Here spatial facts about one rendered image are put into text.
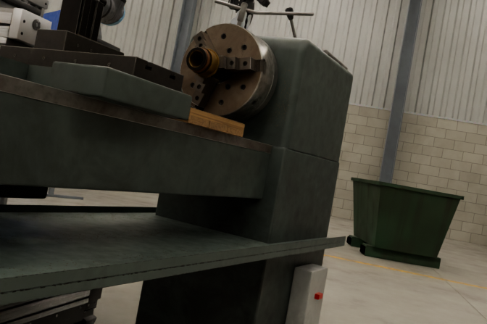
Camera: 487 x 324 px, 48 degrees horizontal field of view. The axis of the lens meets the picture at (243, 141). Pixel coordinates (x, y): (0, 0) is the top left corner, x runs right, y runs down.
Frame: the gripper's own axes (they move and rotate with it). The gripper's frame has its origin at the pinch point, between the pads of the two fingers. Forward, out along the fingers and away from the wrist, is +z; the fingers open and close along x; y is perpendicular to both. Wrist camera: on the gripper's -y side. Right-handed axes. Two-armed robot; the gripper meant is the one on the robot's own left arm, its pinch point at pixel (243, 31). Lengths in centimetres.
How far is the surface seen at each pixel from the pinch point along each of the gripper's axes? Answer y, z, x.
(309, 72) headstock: -34.0, 15.6, 8.4
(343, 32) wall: 295, -264, -931
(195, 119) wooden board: -30, 42, 68
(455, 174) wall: 32, -2, -1010
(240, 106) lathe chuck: -22, 33, 32
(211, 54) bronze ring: -15, 20, 44
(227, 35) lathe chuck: -12.9, 10.1, 31.9
